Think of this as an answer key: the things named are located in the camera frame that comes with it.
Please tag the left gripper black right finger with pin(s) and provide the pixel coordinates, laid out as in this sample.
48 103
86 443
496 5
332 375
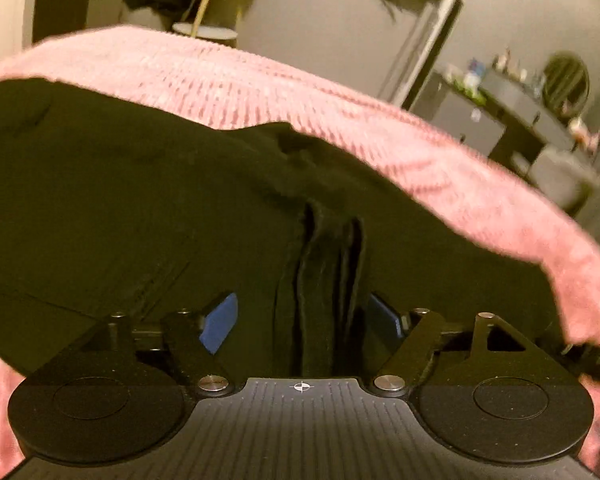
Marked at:
421 347

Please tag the grey bedside cabinet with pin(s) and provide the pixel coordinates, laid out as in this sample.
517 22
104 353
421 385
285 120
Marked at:
447 109

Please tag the wooden two-tier side table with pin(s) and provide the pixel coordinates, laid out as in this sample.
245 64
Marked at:
212 20

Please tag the pink ribbed bed blanket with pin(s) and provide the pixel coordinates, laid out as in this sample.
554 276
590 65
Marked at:
226 89

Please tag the black pants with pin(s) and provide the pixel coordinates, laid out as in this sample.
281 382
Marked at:
108 206

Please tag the grey vanity desk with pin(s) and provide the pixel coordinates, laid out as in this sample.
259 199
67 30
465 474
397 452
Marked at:
529 126

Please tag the blue and white box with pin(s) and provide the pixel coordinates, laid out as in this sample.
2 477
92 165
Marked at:
474 74

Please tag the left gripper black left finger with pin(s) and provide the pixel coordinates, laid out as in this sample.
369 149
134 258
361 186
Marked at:
183 344

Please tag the round black mirror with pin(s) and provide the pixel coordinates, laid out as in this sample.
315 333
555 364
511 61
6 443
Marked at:
567 83

